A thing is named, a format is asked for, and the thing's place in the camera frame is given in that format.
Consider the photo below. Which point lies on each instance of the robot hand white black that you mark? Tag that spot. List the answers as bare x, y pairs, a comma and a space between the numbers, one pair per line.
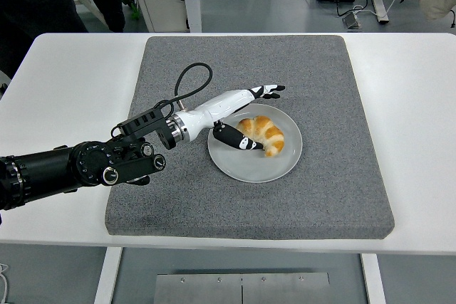
221, 106

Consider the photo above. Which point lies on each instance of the golden brown croissant bread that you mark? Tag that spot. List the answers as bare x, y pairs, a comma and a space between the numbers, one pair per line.
270, 133

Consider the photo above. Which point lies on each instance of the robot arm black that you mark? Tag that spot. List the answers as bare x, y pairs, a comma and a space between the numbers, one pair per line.
46, 168

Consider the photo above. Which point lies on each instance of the round pale grey plate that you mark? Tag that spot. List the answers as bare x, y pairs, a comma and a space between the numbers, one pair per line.
249, 168

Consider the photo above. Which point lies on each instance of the grey metal plate with screws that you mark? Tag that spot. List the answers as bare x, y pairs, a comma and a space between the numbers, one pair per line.
213, 289

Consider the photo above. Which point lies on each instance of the grey foam mat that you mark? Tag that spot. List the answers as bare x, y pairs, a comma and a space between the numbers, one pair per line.
320, 104

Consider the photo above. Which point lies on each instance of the small green object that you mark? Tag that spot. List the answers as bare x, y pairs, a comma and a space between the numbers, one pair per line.
134, 12

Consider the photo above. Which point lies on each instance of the small grey pedal box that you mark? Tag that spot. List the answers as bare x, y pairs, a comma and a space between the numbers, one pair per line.
352, 22

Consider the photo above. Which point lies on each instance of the white table leg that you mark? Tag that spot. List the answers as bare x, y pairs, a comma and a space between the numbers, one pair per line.
373, 282
107, 279

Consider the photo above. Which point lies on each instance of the person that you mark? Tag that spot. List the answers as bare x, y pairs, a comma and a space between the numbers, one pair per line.
28, 8

